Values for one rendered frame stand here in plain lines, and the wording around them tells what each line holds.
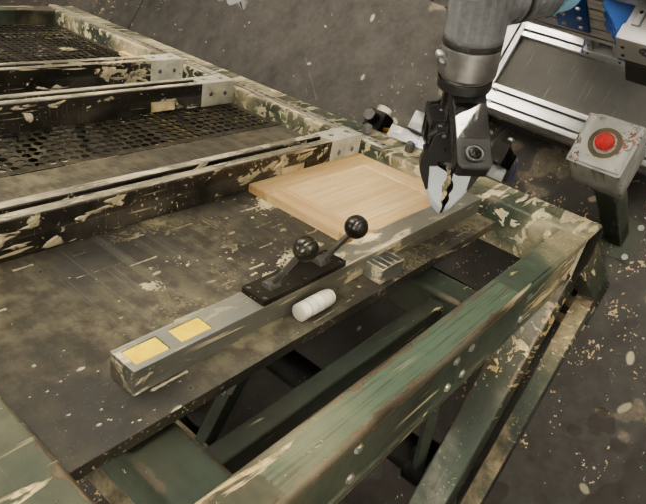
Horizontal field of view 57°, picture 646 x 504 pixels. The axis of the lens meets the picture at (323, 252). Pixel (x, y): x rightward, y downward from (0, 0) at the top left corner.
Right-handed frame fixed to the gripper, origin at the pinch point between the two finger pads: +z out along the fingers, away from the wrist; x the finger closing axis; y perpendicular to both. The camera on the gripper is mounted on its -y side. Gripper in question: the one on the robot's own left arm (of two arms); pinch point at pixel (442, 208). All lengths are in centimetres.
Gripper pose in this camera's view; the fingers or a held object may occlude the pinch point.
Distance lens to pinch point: 90.9
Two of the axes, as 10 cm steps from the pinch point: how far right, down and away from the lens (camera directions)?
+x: -10.0, -0.3, -0.2
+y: 0.0, -6.6, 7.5
